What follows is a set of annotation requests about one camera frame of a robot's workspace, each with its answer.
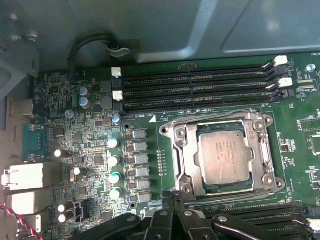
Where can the green motherboard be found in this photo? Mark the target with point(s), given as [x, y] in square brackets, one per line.
[287, 160]

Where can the black open PC case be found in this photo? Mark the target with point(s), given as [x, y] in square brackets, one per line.
[175, 25]

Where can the CPU socket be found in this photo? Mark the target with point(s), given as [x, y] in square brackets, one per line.
[170, 132]

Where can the silver board screw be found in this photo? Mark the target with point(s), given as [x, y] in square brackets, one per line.
[310, 68]

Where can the silver rear port housing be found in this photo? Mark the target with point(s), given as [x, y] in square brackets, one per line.
[27, 202]
[32, 176]

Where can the silver CPU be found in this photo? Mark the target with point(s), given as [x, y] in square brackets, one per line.
[225, 160]

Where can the black board power connector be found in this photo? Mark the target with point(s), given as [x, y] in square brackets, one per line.
[79, 211]

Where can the metal socket cover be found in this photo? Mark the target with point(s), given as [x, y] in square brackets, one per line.
[186, 140]

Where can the metal socket locking lever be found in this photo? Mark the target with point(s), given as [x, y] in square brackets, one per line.
[205, 117]
[237, 196]

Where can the silver cylindrical capacitor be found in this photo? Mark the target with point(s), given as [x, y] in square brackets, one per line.
[65, 218]
[116, 193]
[61, 153]
[78, 171]
[85, 91]
[113, 142]
[115, 177]
[85, 103]
[114, 160]
[65, 208]
[117, 119]

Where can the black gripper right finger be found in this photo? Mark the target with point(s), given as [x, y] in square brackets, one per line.
[192, 227]

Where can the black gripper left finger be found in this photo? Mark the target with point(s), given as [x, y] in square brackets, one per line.
[160, 227]

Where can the grey square power choke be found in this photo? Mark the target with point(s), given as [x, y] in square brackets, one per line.
[140, 147]
[141, 159]
[139, 133]
[143, 184]
[144, 197]
[142, 172]

